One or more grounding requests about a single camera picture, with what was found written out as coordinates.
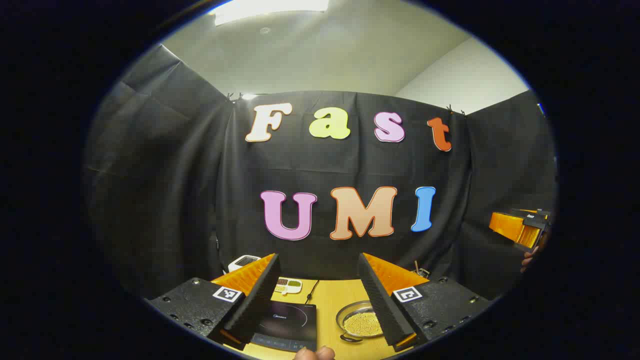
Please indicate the ceiling light panel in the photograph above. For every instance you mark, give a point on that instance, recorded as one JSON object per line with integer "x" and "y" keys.
{"x": 270, "y": 9}

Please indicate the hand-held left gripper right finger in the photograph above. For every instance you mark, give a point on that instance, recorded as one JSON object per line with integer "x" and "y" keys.
{"x": 382, "y": 305}

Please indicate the white seasoning tray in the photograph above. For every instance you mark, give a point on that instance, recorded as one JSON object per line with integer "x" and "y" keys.
{"x": 295, "y": 286}

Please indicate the black cloth clip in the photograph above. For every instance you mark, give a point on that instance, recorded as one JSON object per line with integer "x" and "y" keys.
{"x": 455, "y": 110}
{"x": 232, "y": 96}

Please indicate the pile of yellow soybeans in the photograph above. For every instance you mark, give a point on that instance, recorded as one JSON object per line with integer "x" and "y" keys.
{"x": 362, "y": 324}

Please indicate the white toaster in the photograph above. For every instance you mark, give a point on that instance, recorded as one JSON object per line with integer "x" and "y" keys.
{"x": 240, "y": 263}

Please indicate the black backdrop cloth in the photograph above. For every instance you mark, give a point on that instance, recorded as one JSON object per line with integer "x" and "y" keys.
{"x": 325, "y": 165}

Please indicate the black induction cooktop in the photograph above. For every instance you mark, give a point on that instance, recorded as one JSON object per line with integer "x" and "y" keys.
{"x": 295, "y": 320}

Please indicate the clear mesh holder cup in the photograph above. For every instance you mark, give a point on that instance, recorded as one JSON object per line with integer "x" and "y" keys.
{"x": 424, "y": 273}

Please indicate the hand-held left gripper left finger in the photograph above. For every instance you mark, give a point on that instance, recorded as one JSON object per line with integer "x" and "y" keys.
{"x": 260, "y": 295}

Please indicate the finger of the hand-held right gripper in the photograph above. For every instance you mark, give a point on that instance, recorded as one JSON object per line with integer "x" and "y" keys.
{"x": 507, "y": 224}

